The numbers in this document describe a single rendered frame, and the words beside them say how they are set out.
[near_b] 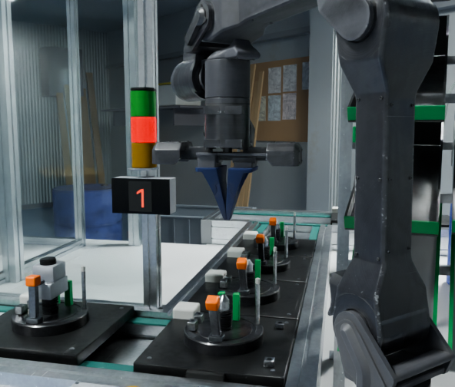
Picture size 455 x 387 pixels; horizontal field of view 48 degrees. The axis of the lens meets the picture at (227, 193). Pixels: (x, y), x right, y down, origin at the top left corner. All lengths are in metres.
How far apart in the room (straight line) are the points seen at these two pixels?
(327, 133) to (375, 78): 4.85
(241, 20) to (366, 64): 0.21
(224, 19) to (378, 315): 0.37
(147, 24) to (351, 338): 0.77
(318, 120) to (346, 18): 4.92
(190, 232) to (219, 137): 2.25
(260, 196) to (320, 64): 1.90
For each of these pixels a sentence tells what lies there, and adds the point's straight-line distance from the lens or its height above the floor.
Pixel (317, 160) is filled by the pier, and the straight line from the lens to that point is 5.37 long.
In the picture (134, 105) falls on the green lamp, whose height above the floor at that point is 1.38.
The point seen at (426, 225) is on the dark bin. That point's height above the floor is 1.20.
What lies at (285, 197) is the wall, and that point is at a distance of 6.11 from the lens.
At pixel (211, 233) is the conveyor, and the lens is 2.12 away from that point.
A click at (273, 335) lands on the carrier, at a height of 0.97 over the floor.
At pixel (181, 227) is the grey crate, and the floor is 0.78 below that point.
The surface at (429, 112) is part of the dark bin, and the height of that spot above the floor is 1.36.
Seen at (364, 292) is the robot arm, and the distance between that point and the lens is 0.46.
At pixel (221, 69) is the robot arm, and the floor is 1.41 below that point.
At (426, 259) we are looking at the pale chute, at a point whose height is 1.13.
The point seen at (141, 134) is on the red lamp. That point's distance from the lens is 1.01.
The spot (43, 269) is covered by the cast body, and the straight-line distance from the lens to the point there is 1.01.
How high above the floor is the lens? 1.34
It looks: 7 degrees down
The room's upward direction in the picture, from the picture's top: straight up
